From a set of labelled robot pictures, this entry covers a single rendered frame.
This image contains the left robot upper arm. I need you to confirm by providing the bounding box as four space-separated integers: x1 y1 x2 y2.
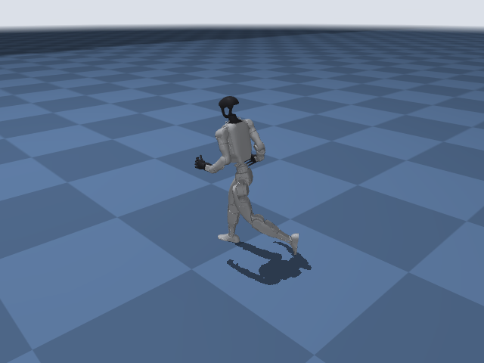
215 126 231 165

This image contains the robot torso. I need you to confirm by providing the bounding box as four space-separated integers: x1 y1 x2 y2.
222 117 253 186

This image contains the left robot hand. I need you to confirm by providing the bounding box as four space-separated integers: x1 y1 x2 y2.
195 155 212 172

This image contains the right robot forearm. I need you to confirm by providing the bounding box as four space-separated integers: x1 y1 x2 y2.
254 142 265 162

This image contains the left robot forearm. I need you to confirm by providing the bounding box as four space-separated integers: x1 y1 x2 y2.
205 157 226 173

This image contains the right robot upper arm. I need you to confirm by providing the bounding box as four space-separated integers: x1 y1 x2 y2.
244 119 265 152

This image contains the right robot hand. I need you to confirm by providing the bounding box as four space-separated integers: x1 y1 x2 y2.
244 154 256 166

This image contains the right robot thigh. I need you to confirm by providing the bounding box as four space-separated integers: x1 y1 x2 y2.
228 178 239 213

